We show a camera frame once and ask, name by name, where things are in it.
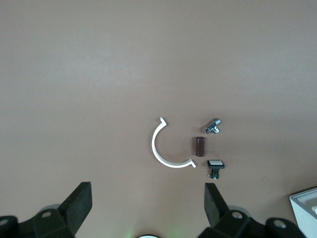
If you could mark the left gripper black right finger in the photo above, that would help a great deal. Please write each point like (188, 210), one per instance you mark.
(215, 205)

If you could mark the white drawer cabinet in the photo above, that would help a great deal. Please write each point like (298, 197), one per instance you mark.
(304, 213)

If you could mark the dark brown terminal block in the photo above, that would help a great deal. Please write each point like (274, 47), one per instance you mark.
(200, 146)

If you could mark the black rectangular white-faced push button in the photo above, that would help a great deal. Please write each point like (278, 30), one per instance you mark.
(216, 163)

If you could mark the chrome metal valve fitting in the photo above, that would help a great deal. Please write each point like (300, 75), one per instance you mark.
(212, 126)

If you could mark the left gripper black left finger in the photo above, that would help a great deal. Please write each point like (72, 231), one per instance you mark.
(76, 205)

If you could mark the white curved plastic clamp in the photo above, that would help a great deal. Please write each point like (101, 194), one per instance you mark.
(153, 146)

